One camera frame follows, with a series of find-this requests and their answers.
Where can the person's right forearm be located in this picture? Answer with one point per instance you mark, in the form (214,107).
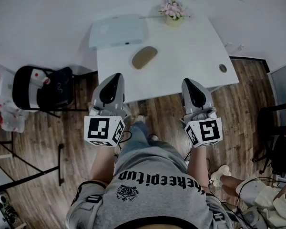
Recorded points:
(197,166)

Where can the black metal desk frame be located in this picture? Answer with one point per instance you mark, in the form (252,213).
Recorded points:
(60,163)

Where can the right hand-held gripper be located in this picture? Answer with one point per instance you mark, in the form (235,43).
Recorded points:
(207,130)

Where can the white bag with bottles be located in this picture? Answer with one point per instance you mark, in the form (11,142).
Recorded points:
(34,89)

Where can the black metal chair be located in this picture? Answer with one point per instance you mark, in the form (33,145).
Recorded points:
(267,128)

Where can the person's blue jeans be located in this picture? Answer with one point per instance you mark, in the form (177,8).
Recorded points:
(143,147)

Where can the person's left forearm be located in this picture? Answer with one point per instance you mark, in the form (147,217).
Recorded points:
(101,163)

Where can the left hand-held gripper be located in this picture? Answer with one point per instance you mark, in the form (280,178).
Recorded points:
(97,130)

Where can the pink flowers in cream pot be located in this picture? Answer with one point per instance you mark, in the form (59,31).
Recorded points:
(174,11)

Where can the tan oval pouch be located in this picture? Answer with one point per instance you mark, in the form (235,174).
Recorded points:
(144,57)

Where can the black bag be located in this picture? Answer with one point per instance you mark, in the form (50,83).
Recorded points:
(57,87)

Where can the black folding chair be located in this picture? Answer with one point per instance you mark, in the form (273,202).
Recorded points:
(19,89)

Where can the person's grey shoe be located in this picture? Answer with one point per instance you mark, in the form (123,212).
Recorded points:
(153,137)
(140,118)

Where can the white flat box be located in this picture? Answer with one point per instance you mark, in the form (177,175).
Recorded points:
(116,31)

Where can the person's grey printed t-shirt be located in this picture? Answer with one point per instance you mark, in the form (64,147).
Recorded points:
(152,204)

